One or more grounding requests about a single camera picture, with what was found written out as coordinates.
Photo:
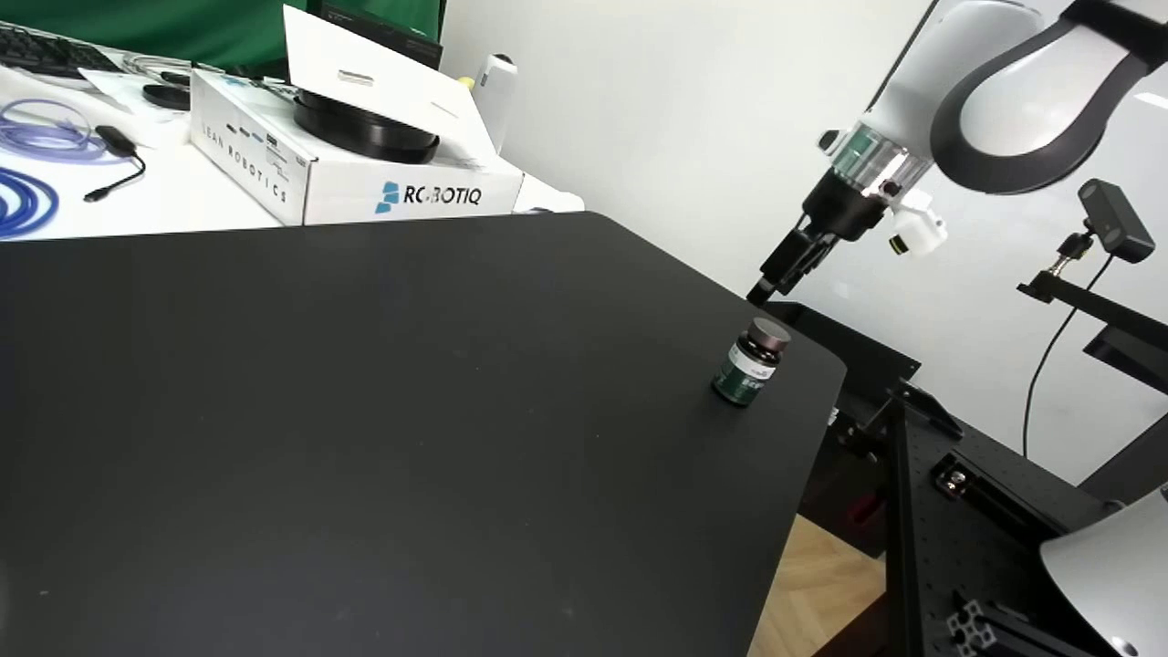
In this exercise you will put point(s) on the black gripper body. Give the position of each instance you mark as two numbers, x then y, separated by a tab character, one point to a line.
837	212

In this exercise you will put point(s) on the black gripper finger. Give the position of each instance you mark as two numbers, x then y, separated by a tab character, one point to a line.
797	266
778	270

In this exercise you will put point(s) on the dark green bottle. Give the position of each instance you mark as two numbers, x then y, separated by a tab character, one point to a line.
750	364

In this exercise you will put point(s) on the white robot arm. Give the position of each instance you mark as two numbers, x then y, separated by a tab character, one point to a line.
1000	96

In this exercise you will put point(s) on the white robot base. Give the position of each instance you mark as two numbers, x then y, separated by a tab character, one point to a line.
1114	573

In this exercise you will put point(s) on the black round disc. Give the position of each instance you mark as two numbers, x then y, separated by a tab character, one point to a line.
364	133

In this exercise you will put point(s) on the white Robotiq cardboard box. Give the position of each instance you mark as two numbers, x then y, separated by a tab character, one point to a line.
299	181

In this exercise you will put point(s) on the green cloth backdrop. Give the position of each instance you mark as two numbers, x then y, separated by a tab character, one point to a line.
207	29

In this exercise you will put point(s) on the black keyboard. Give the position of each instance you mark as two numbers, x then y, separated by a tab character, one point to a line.
53	56

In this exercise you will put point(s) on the black side camera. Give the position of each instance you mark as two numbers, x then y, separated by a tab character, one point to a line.
1114	219

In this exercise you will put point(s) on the black aluminium frame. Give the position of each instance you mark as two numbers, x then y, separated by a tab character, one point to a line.
957	516

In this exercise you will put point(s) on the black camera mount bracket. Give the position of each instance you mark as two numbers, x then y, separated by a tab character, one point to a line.
1129	339

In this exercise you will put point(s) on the black adapter with cable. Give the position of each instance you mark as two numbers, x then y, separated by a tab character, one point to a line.
118	147

